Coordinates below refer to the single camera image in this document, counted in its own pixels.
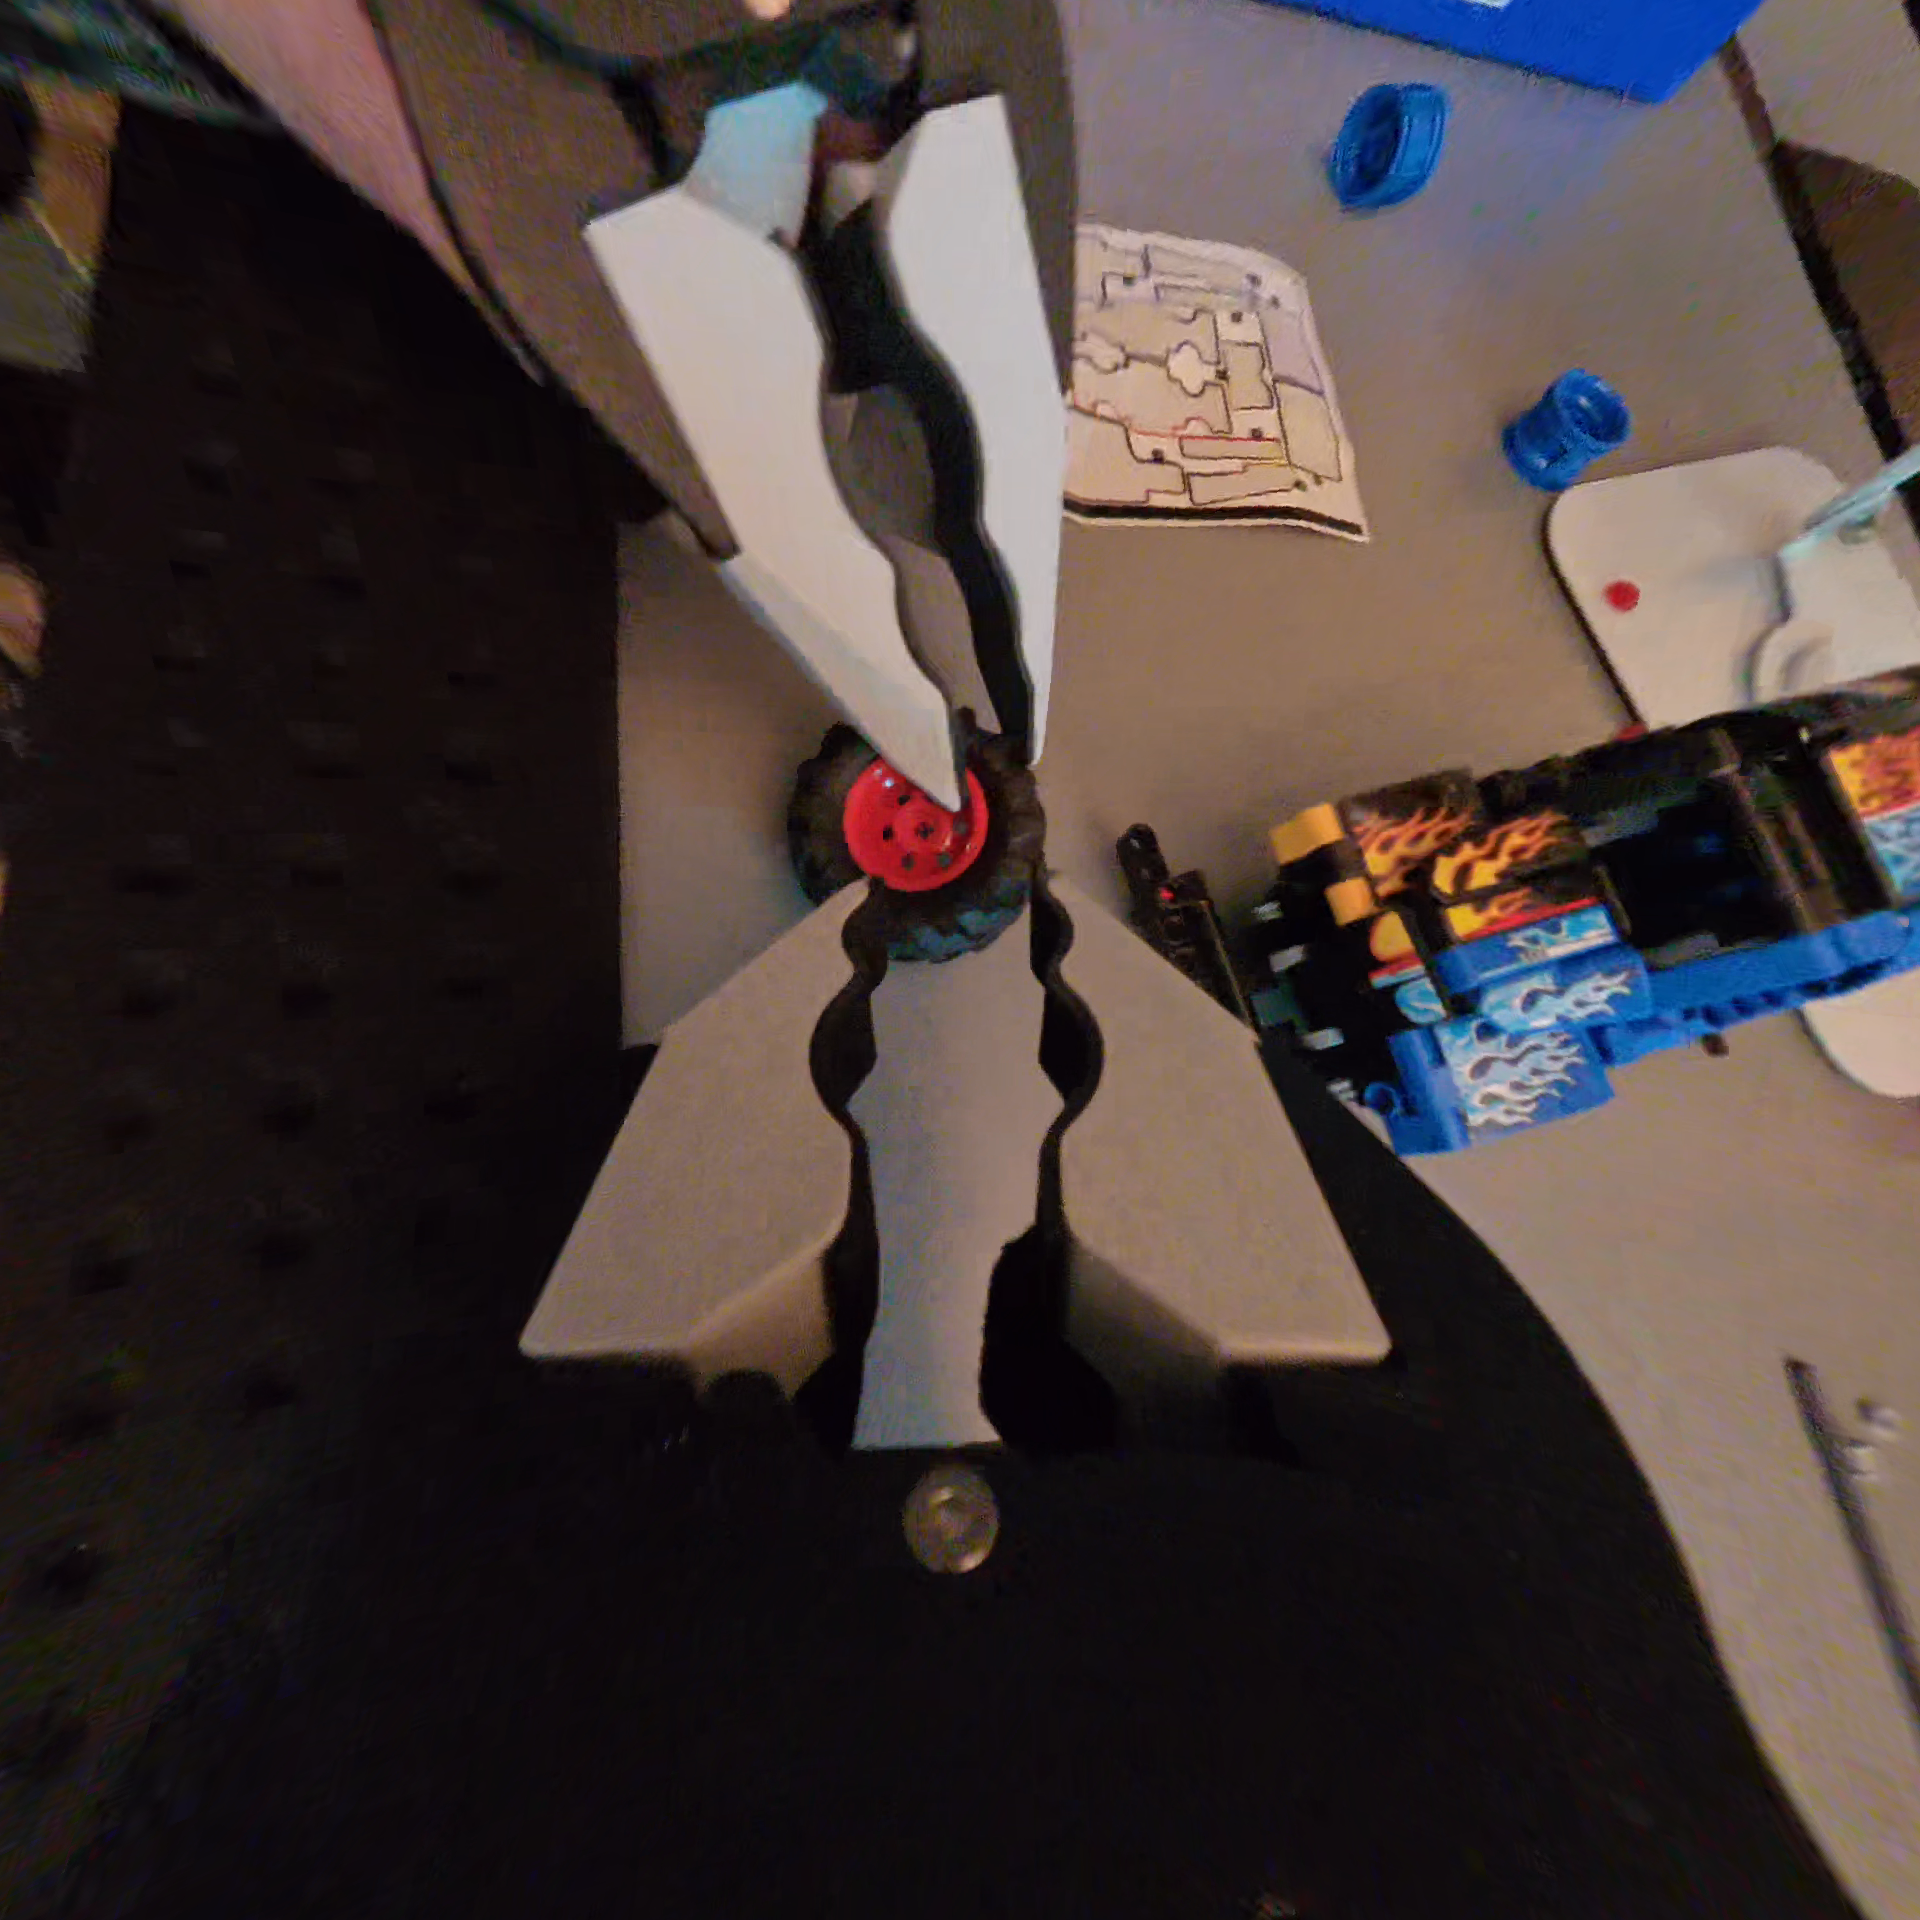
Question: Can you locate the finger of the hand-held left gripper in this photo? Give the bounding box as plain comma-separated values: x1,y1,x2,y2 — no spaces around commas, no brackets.
871,91,1077,767
579,84,977,812

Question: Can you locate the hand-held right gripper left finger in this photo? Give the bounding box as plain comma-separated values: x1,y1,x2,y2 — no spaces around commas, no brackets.
519,872,902,1449

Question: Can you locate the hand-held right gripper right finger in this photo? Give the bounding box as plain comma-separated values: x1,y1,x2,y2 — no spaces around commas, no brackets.
1021,872,1398,1443

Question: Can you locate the white sticker sheet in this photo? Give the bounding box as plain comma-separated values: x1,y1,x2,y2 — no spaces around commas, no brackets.
1058,222,1375,546

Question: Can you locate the black rubber tire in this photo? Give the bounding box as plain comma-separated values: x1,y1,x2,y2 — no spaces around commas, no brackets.
788,717,1047,967

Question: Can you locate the small red wheel hub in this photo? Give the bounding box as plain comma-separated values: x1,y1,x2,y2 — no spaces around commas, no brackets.
844,758,987,891

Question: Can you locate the blue black brick truck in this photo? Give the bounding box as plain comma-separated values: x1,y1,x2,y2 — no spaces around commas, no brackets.
1257,678,1920,1160

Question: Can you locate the grey desk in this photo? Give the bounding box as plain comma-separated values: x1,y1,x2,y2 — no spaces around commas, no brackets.
618,0,1920,1920

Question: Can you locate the person's left hand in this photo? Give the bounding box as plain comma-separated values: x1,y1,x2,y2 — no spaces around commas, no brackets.
168,0,497,286

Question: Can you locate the dark perforated panel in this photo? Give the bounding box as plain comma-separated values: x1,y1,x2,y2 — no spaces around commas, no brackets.
0,91,647,1920

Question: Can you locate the blue wheel hub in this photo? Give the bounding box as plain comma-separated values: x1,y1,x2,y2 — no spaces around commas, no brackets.
1502,370,1630,495
1327,82,1451,213

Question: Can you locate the blue storage bin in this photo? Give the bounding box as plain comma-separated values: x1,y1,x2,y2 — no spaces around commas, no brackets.
1293,0,1767,108

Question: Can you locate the black axle rod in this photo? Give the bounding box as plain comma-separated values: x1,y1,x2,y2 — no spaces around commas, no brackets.
1786,1357,1920,1742

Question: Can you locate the white book stand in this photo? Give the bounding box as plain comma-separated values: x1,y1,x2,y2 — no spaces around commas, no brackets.
1550,446,1920,1103

